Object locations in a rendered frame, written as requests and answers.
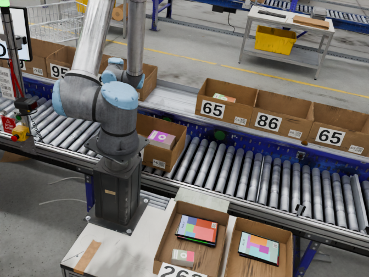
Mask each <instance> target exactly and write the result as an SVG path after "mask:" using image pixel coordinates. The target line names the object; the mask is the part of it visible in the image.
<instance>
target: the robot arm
mask: <svg viewBox="0 0 369 277"><path fill-rule="evenodd" d="M114 2H115V0H88V2H87V7H86V11H85V16H84V19H83V23H82V27H81V31H80V36H79V40H78V43H77V47H76V52H75V56H74V61H73V64H72V68H71V70H70V71H68V72H67V73H65V75H64V79H63V80H62V79H59V80H57V81H56V82H55V84H54V87H53V93H52V103H53V108H54V110H55V112H56V113H57V114H59V115H62V116H65V117H67V118H75V119H81V120H87V121H93V122H98V123H101V127H100V130H99V132H98V134H97V137H96V144H97V147H98V148H99V149H100V150H101V151H102V152H104V153H106V154H110V155H114V156H124V155H127V154H130V153H132V152H134V151H135V150H136V149H137V148H138V146H139V137H138V134H137V131H136V121H137V109H138V94H137V91H136V90H135V89H141V88H142V87H143V83H144V78H145V74H144V73H143V70H142V66H143V49H144V31H145V21H146V3H147V0H128V31H127V69H126V70H124V61H123V60H122V59H121V58H109V59H108V66H107V68H106V69H105V70H104V71H103V73H102V76H101V80H102V83H103V84H104V85H103V86H102V87H101V86H100V84H101V83H100V81H99V79H98V72H99V68H100V63H101V60H102V55H103V51H104V46H105V41H106V38H107V33H108V29H109V24H110V20H111V15H112V12H113V7H114Z"/></svg>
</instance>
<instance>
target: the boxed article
mask: <svg viewBox="0 0 369 277"><path fill-rule="evenodd" d="M193 263H194V252H191V251H183V250H176V249H173V252H172V260H171V264H173V265H181V266H186V267H193Z"/></svg>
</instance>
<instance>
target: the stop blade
mask: <svg viewBox="0 0 369 277"><path fill-rule="evenodd" d="M263 163H264V156H263V159H262V162H261V169H260V175H259V182H258V189H257V193H256V200H255V203H257V201H258V195H259V188H260V181H261V174H262V168H263Z"/></svg>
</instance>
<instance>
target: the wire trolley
mask: <svg viewBox="0 0 369 277"><path fill-rule="evenodd" d="M70 2H71V3H72V2H76V3H77V4H79V8H80V4H81V5H82V6H84V8H85V7H86V5H84V4H82V3H79V2H77V1H68V2H60V3H52V4H44V5H36V6H31V7H26V8H28V9H29V8H32V10H33V8H34V7H42V6H44V7H45V6H47V5H48V6H49V5H52V7H53V5H55V4H56V7H57V4H62V3H63V4H64V3H67V5H68V3H70ZM72 11H76V10H71V11H67V12H68V19H66V18H65V19H62V14H61V20H56V21H51V17H50V22H47V17H46V23H39V19H38V24H33V25H29V28H30V31H32V30H31V28H33V27H35V31H33V32H35V33H37V31H38V30H36V27H37V28H38V26H39V27H41V26H44V30H41V28H39V29H40V31H39V32H40V33H42V32H41V31H44V32H45V34H43V35H41V34H39V35H35V36H32V34H33V33H32V32H30V33H31V38H35V37H36V39H37V37H39V38H40V37H41V40H42V36H43V37H44V36H46V35H47V36H48V35H50V36H49V37H50V39H48V38H46V37H45V38H46V39H48V40H45V41H49V40H50V41H52V40H55V39H57V37H56V38H55V34H56V33H58V36H59V34H60V33H59V32H62V33H64V31H66V36H64V35H63V34H61V35H63V36H64V37H67V39H65V38H64V37H63V36H62V37H61V36H59V38H58V39H60V38H63V40H62V41H57V40H55V42H53V43H59V42H64V41H69V40H74V39H76V47H77V39H78V38H79V36H78V37H77V35H79V34H80V32H79V29H81V27H79V26H80V25H79V24H81V23H83V17H84V16H83V13H82V16H78V12H77V17H75V18H73V17H72V18H69V12H71V16H72ZM41 13H42V10H41ZM45 13H46V8H45ZM60 13H64V15H65V10H64V12H61V7H60ZM79 13H80V12H79ZM54 14H57V17H58V12H57V13H54V12H53V17H54ZM37 15H38V11H37ZM47 15H49V16H50V12H49V14H47ZM40 16H44V15H40ZM45 16H46V14H45ZM33 17H39V16H34V13H33ZM29 18H32V17H30V12H29ZM78 18H80V21H79V20H78ZM72 20H73V21H74V22H72ZM76 20H77V23H78V24H77V23H76ZM67 21H70V22H72V23H74V24H72V25H74V28H73V29H71V24H70V25H68V24H67V23H68V22H67ZM34 22H35V18H34ZM42 22H43V18H42ZM63 22H67V23H65V24H66V27H67V26H70V29H67V28H65V29H66V30H63V26H62V25H63V24H62V23H63ZM79 22H81V23H79ZM58 23H61V26H60V27H62V31H60V30H58V29H57V30H58V31H57V32H56V31H55V30H54V29H56V28H60V27H57V26H56V27H54V26H55V25H54V24H57V25H58ZM30 24H31V20H30ZM50 24H52V25H53V28H51V30H52V29H53V31H54V32H51V31H50V28H49V27H48V28H49V30H48V29H45V25H48V26H50ZM76 25H78V27H77V26H76ZM64 26H65V25H64ZM51 27H52V26H51ZM76 27H77V28H78V31H77V28H76ZM33 29H34V28H33ZM60 29H61V28H60ZM46 30H48V31H49V33H47V34H46ZM71 30H74V33H75V34H74V36H75V37H73V38H70V39H68V36H71V37H72V35H73V34H72V33H71ZM67 31H70V34H72V35H68V34H67ZM50 32H51V33H50ZM72 32H73V31H72ZM77 32H78V34H77ZM37 34H38V33H37ZM51 34H54V38H53V39H51V38H52V37H51ZM33 35H34V34H33ZM64 39H65V40H64ZM60 40H61V39H60ZM56 41H57V42H56Z"/></svg>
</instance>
